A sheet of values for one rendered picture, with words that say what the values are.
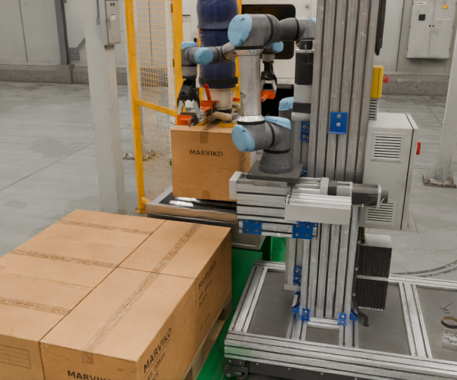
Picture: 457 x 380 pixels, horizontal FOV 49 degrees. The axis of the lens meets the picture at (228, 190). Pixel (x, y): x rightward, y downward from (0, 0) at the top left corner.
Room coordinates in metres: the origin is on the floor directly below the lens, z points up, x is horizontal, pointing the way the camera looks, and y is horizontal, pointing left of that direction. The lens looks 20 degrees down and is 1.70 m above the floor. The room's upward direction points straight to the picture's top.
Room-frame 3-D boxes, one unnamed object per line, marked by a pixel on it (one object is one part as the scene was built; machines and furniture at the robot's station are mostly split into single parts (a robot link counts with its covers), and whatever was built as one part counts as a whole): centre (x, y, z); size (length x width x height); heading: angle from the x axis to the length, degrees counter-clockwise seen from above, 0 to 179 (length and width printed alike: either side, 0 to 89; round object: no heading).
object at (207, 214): (2.71, 0.15, 0.58); 0.70 x 0.03 x 0.06; 74
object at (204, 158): (3.01, 0.07, 0.86); 0.60 x 0.40 x 0.40; 168
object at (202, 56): (2.38, 0.11, 1.50); 0.11 x 0.11 x 0.08; 35
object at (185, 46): (2.45, 0.18, 1.50); 0.09 x 0.08 x 0.11; 35
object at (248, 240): (2.71, 0.15, 0.48); 0.70 x 0.03 x 0.15; 74
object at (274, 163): (2.12, -0.21, 1.09); 0.15 x 0.15 x 0.10
